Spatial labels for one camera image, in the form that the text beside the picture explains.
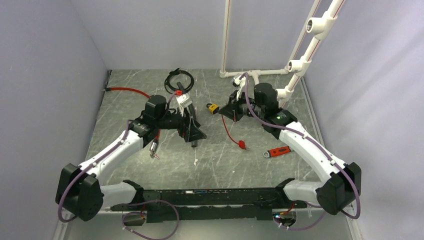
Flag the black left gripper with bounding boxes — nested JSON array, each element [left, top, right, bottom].
[[156, 105, 207, 142]]

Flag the yellow padlock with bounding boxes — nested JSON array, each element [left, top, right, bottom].
[[206, 103, 220, 115]]

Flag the red handled wrench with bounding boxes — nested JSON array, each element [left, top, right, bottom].
[[262, 146, 291, 158]]

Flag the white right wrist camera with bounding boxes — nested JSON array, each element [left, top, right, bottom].
[[231, 72, 249, 88]]

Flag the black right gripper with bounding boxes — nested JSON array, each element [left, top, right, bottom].
[[218, 89, 265, 123]]

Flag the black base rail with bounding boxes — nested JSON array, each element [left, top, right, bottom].
[[110, 187, 307, 223]]

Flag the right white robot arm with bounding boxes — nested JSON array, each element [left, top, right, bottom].
[[219, 83, 362, 219]]

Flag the small silver keys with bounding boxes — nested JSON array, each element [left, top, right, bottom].
[[150, 152, 160, 160]]

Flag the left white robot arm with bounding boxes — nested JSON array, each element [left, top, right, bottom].
[[55, 91, 207, 223]]

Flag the coiled black cable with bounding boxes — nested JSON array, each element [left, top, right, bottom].
[[164, 68, 195, 96]]

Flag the red cable bike lock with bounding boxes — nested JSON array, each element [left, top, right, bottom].
[[103, 86, 163, 154]]

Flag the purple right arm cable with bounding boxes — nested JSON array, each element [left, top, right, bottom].
[[240, 72, 362, 232]]

